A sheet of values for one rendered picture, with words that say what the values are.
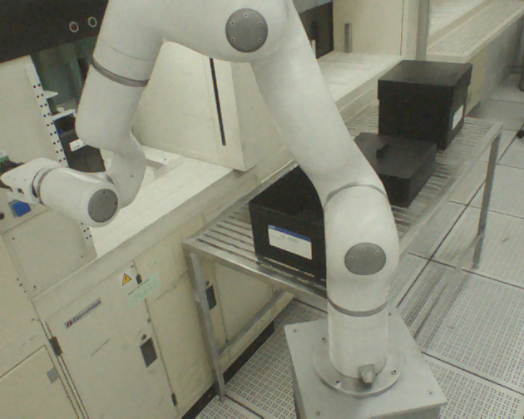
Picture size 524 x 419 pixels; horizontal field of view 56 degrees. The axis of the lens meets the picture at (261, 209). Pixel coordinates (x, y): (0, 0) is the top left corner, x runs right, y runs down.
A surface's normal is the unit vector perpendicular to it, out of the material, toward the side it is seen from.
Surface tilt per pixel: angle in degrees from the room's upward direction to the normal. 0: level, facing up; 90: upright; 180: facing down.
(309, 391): 0
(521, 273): 0
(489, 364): 0
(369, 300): 93
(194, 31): 93
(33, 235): 90
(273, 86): 60
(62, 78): 90
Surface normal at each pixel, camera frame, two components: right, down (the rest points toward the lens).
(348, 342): -0.43, 0.51
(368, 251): 0.02, 0.26
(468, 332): -0.10, -0.85
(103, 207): 0.80, 0.25
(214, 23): -0.60, 0.32
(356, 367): -0.20, 0.53
